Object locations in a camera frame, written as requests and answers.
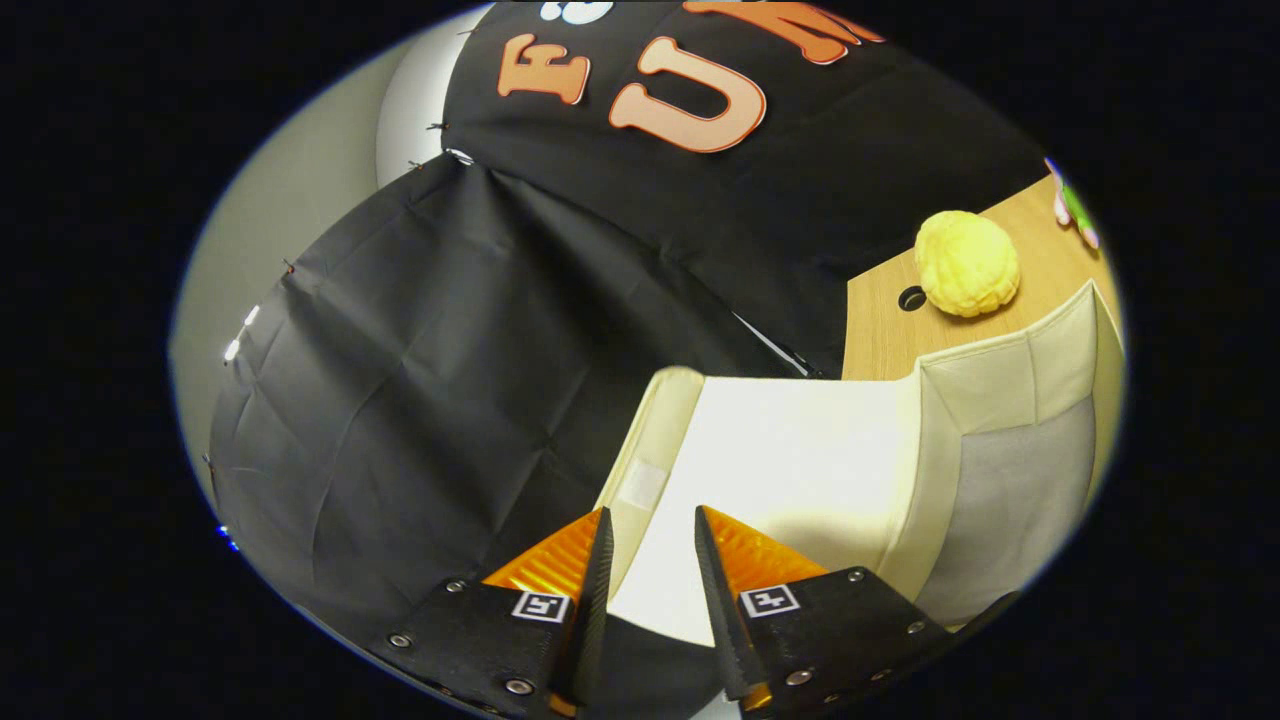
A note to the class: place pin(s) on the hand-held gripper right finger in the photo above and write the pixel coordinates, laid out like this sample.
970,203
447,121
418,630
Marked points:
722,620

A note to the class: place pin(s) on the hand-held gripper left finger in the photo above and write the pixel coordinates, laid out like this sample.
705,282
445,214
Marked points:
593,620

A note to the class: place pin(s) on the cream fabric storage box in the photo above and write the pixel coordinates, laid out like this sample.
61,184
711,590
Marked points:
800,450

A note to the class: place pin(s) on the black backdrop cloth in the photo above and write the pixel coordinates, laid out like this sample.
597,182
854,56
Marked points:
400,400

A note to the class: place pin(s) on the yellow round plush toy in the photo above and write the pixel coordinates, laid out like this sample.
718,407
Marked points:
965,265

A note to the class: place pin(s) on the green and pink plush toy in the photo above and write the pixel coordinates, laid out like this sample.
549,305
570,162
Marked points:
1075,205

